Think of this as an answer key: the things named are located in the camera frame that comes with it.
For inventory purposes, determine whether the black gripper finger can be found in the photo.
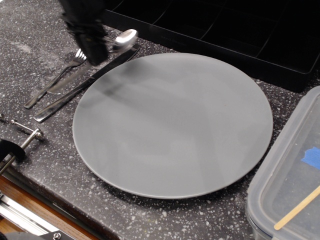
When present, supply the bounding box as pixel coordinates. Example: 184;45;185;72
74;33;109;66

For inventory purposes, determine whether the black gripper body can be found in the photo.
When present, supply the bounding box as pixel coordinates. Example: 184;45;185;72
59;0;105;35

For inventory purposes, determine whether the silver metal spoon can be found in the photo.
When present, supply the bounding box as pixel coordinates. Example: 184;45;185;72
47;29;138;94

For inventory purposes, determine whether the grey round plate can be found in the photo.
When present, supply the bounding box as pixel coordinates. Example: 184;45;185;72
72;53;273;199

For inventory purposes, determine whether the silver metal fork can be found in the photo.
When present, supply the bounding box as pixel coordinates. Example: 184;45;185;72
23;48;87;109

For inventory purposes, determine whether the silver metal knife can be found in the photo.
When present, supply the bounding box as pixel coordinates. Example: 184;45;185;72
33;44;141;123

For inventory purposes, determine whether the metal screw clamp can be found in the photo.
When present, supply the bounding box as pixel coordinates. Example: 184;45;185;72
0;113;44;176

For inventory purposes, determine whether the black compartment tray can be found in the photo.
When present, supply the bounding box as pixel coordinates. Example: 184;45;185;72
103;0;320;92

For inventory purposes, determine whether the blue tape piece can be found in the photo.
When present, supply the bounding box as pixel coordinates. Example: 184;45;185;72
301;147;320;170

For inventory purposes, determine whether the clear plastic container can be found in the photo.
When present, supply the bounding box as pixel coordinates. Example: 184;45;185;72
246;86;320;240

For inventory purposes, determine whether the wooden stick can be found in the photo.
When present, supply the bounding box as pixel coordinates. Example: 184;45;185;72
273;186;320;231

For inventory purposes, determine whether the aluminium rail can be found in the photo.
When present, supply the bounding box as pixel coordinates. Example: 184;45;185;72
0;193;63;240

